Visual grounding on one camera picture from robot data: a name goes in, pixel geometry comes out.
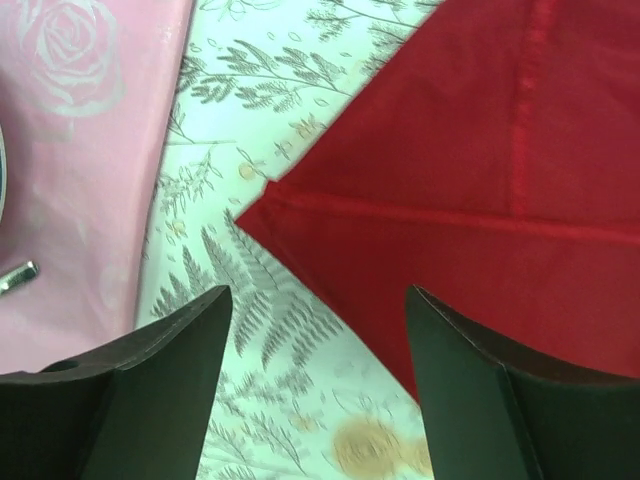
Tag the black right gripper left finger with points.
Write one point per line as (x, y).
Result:
(135, 408)

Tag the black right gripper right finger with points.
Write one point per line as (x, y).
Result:
(496, 409)

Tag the silver fork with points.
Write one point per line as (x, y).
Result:
(18, 277)

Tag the red cloth napkin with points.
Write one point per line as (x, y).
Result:
(494, 162)

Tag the green rimmed white plate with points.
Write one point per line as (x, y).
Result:
(3, 174)

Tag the pink cloth placemat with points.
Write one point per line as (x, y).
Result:
(86, 90)

